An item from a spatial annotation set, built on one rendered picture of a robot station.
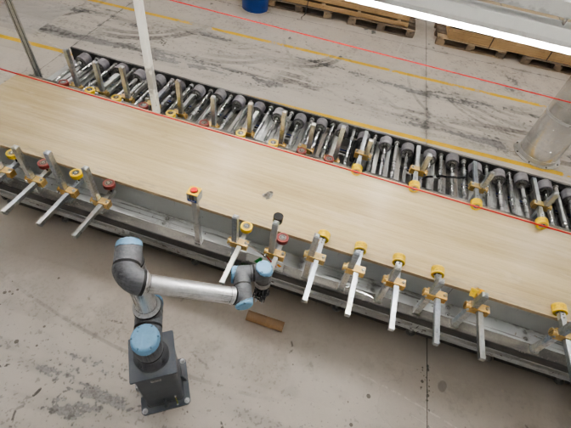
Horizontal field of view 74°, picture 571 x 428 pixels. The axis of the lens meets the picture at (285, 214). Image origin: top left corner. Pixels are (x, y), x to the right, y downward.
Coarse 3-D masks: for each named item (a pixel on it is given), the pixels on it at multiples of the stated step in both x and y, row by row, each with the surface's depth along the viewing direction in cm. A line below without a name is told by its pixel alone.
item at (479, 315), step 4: (480, 312) 222; (476, 316) 222; (480, 316) 220; (476, 320) 221; (480, 320) 218; (476, 324) 219; (480, 324) 216; (476, 328) 218; (480, 328) 215; (480, 332) 213; (480, 336) 212; (480, 340) 210; (480, 344) 209; (484, 344) 209; (480, 348) 207; (484, 348) 207; (480, 352) 206; (484, 352) 206; (480, 356) 204; (484, 356) 205; (480, 360) 206
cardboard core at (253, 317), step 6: (252, 312) 300; (246, 318) 298; (252, 318) 297; (258, 318) 297; (264, 318) 297; (270, 318) 298; (264, 324) 296; (270, 324) 296; (276, 324) 295; (282, 324) 295
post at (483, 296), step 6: (480, 294) 216; (486, 294) 213; (474, 300) 221; (480, 300) 216; (486, 300) 214; (474, 306) 221; (462, 312) 232; (468, 312) 227; (456, 318) 237; (462, 318) 234; (456, 324) 240
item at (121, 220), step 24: (48, 192) 274; (96, 216) 268; (120, 216) 268; (168, 240) 263; (192, 240) 261; (312, 288) 254; (336, 288) 251; (384, 312) 250; (408, 312) 246; (456, 336) 246; (504, 336) 242; (552, 360) 236
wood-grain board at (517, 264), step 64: (0, 128) 281; (64, 128) 289; (128, 128) 298; (192, 128) 307; (256, 192) 270; (320, 192) 278; (384, 192) 285; (384, 256) 247; (448, 256) 253; (512, 256) 260
